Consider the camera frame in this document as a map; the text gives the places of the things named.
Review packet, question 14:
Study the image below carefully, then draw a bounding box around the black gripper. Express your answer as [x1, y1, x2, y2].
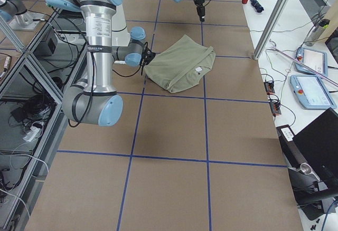
[193, 0, 205, 21]
[140, 47, 156, 67]

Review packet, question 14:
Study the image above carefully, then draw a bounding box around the olive green long-sleeve shirt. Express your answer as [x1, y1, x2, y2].
[144, 35, 215, 93]

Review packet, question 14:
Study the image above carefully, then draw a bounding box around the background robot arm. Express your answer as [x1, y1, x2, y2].
[1, 0, 38, 31]

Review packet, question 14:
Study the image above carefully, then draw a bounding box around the dark blue folded umbrella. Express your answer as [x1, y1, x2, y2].
[250, 0, 264, 13]

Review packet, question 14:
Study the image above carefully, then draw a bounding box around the reacher grabber stick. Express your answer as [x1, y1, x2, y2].
[269, 39, 337, 87]

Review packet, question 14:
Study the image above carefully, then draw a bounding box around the orange terminal block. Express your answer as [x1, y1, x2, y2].
[269, 100, 281, 117]
[264, 81, 275, 95]

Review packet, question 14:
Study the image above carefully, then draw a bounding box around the grey drink bottle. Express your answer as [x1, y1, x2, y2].
[305, 18, 330, 46]

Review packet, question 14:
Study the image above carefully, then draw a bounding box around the far teach pendant tablet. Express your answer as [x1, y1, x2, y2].
[296, 48, 328, 76]

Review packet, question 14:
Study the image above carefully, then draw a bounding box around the teach pendant tablet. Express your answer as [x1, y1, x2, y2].
[296, 48, 328, 76]
[290, 75, 337, 110]

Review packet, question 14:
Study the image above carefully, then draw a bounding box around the near teach pendant tablet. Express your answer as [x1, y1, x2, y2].
[290, 75, 337, 110]

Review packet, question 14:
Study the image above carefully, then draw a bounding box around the black labelled box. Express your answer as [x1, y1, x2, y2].
[276, 125, 311, 170]

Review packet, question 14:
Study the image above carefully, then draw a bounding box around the black monitor on stand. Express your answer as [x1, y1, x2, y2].
[289, 108, 337, 220]

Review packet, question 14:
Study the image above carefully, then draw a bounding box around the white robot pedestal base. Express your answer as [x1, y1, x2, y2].
[111, 0, 130, 46]

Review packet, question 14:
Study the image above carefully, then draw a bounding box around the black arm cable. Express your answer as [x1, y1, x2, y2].
[67, 41, 150, 129]

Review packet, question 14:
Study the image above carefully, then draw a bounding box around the aluminium frame post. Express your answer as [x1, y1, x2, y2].
[252, 0, 288, 60]

